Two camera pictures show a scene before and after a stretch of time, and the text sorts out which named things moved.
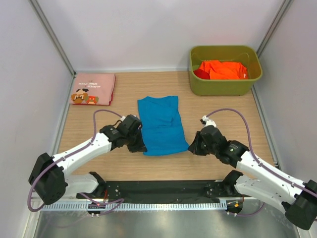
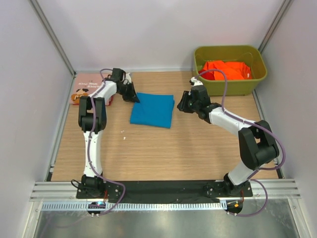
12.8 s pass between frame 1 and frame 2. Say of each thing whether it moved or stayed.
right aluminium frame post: stayed
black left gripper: moved
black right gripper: moved
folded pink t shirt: stayed
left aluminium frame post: stayed
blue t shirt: moved
